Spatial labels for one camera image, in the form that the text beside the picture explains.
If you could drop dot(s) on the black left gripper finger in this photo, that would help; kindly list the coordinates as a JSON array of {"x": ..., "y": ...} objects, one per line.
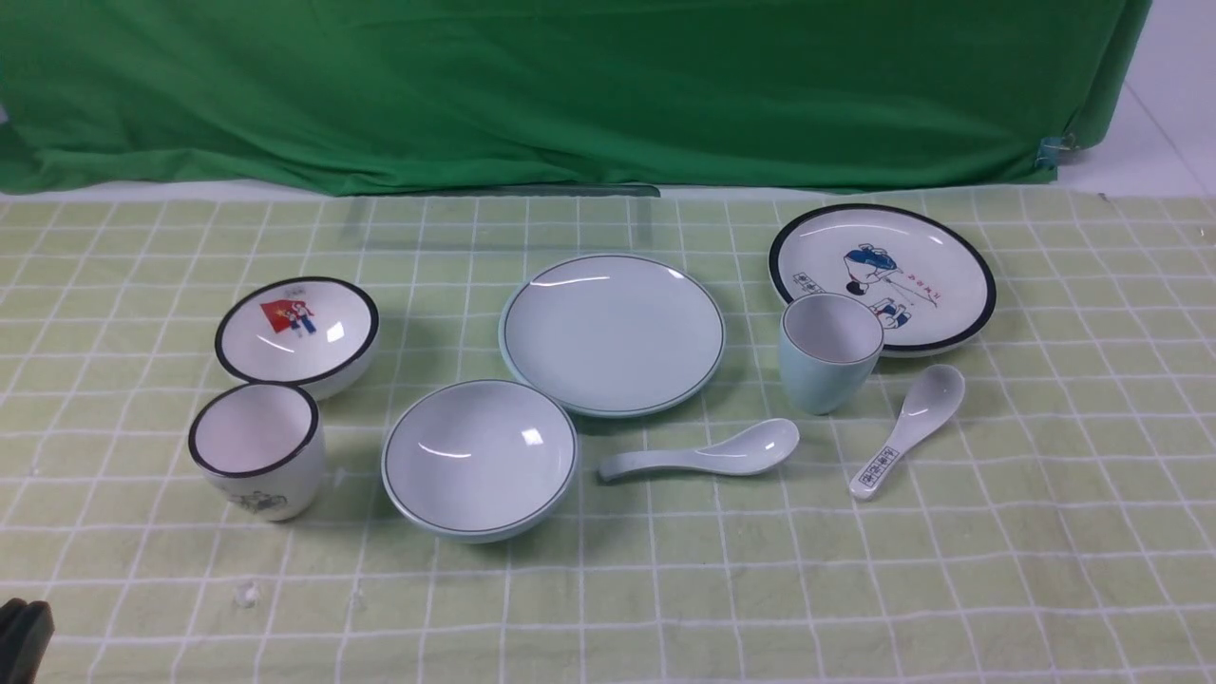
[{"x": 26, "y": 629}]

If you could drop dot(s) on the light blue bowl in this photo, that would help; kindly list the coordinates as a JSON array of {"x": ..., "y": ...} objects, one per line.
[{"x": 480, "y": 461}]

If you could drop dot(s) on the light blue cup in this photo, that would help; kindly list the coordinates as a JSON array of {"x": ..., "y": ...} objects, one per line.
[{"x": 830, "y": 344}]

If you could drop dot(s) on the white cup with black rim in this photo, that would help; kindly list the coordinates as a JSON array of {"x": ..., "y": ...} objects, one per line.
[{"x": 262, "y": 446}]

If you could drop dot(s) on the white bowl with black rim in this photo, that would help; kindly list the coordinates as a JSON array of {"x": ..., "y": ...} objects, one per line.
[{"x": 318, "y": 333}]

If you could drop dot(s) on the green backdrop cloth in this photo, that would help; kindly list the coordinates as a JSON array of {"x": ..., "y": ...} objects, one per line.
[{"x": 379, "y": 97}]

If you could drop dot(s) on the light blue plate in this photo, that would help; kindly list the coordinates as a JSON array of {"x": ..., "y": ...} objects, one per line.
[{"x": 613, "y": 335}]

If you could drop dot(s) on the green checkered tablecloth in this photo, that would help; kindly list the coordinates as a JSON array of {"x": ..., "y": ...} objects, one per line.
[{"x": 1060, "y": 530}]

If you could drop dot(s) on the white plate with black rim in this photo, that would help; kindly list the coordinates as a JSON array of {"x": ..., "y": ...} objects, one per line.
[{"x": 931, "y": 289}]

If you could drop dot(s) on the metal clip on backdrop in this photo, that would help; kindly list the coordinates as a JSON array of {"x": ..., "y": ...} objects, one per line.
[{"x": 1055, "y": 150}]

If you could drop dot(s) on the white spoon with printed handle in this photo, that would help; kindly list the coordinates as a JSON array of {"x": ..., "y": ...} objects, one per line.
[{"x": 932, "y": 400}]

